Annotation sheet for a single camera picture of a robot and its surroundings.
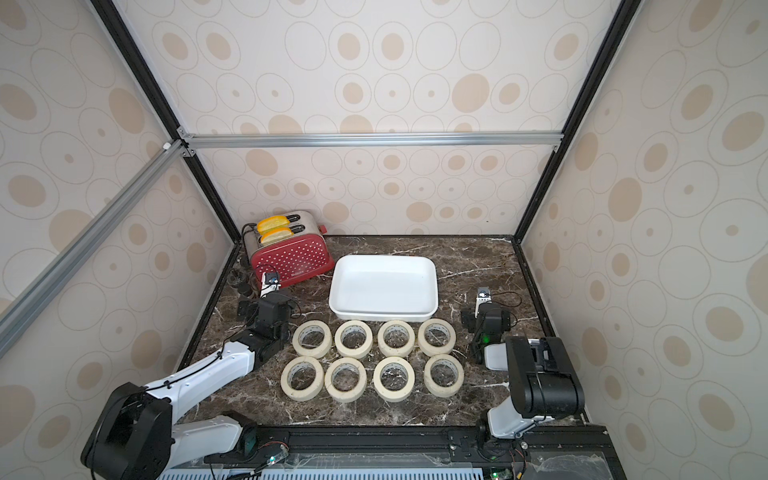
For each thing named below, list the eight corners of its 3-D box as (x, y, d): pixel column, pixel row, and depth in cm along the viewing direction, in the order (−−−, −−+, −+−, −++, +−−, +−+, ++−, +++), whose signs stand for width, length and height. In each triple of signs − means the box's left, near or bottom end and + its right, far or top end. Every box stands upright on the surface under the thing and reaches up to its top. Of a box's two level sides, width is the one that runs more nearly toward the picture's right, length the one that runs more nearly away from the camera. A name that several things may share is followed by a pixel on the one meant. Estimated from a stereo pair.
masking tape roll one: (279, 401, 83) (275, 397, 80) (288, 361, 90) (285, 356, 87) (320, 401, 83) (318, 397, 80) (326, 361, 90) (324, 356, 87)
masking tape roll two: (373, 402, 82) (372, 398, 80) (374, 360, 90) (374, 356, 87) (415, 402, 82) (416, 398, 80) (413, 360, 90) (414, 356, 87)
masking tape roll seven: (425, 397, 83) (426, 393, 81) (422, 358, 91) (423, 353, 88) (465, 397, 83) (467, 393, 81) (459, 358, 91) (461, 353, 88)
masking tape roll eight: (324, 402, 82) (322, 399, 80) (329, 361, 90) (327, 357, 87) (366, 402, 82) (365, 399, 80) (368, 361, 90) (367, 357, 87)
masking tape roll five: (334, 358, 90) (332, 354, 88) (338, 325, 97) (337, 320, 95) (371, 358, 90) (371, 354, 88) (373, 325, 97) (372, 320, 95)
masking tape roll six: (377, 358, 90) (377, 354, 87) (378, 325, 97) (378, 320, 95) (415, 358, 90) (416, 354, 87) (413, 325, 97) (414, 320, 95)
